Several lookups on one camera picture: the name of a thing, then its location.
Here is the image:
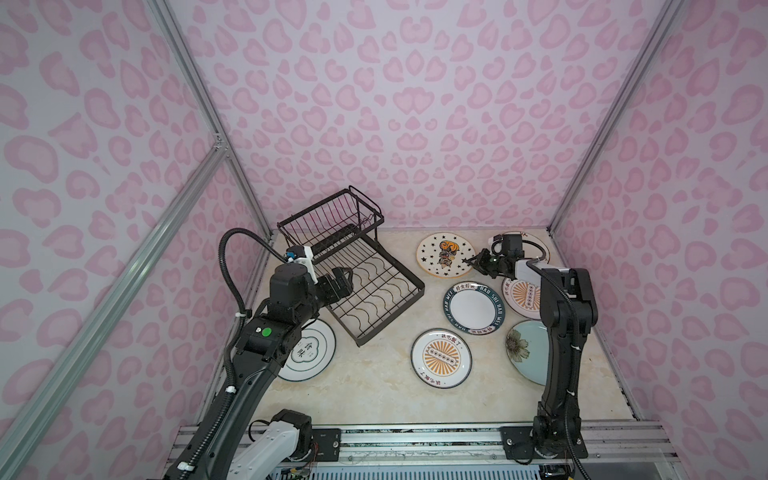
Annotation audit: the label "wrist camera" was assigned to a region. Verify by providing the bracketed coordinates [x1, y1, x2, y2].
[491, 234, 513, 255]
[285, 245, 318, 284]

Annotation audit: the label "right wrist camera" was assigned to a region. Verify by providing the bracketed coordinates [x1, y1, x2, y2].
[491, 234, 513, 255]

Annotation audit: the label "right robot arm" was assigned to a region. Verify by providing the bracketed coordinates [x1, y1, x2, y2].
[466, 234, 599, 463]

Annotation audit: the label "white plate dark blue rim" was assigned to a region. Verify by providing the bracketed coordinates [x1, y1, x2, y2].
[442, 281, 506, 336]

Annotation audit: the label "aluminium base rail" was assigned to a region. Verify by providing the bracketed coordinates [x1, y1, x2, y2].
[164, 411, 687, 479]

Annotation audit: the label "aluminium frame post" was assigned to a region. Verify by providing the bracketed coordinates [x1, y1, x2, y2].
[146, 0, 273, 239]
[547, 0, 687, 237]

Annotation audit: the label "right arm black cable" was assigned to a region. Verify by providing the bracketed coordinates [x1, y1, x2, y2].
[518, 238, 550, 268]

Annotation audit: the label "white plate black rings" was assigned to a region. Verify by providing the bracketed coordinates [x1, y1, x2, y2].
[277, 317, 337, 383]

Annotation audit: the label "cream star cartoon plate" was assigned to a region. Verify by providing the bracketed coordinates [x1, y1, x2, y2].
[416, 232, 476, 279]

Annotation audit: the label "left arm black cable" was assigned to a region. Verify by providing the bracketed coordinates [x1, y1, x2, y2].
[218, 227, 286, 319]

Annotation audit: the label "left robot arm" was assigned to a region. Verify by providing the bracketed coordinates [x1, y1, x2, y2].
[163, 262, 354, 479]

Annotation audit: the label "light green flower plate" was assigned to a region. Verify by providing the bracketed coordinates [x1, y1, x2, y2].
[505, 319, 549, 386]

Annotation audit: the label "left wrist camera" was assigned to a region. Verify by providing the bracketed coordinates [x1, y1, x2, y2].
[285, 245, 318, 284]

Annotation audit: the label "aluminium frame diagonal beam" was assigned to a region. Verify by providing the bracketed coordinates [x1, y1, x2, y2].
[1, 145, 229, 479]

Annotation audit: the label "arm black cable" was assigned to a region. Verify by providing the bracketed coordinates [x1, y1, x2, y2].
[218, 227, 286, 319]
[518, 238, 550, 268]

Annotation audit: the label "white plate brown rim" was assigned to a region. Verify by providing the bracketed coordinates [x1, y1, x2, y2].
[488, 230, 551, 262]

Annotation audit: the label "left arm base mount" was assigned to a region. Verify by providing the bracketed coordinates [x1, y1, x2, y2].
[287, 428, 342, 463]

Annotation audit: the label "aluminium frame post right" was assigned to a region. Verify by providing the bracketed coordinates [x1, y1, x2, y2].
[547, 0, 687, 237]

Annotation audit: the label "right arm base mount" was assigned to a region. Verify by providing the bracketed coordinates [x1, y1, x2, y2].
[499, 425, 589, 464]

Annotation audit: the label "black wire dish rack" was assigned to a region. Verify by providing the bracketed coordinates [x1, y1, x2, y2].
[277, 186, 425, 347]

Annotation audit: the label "aluminium frame post left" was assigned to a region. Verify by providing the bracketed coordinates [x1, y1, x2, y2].
[146, 0, 273, 239]

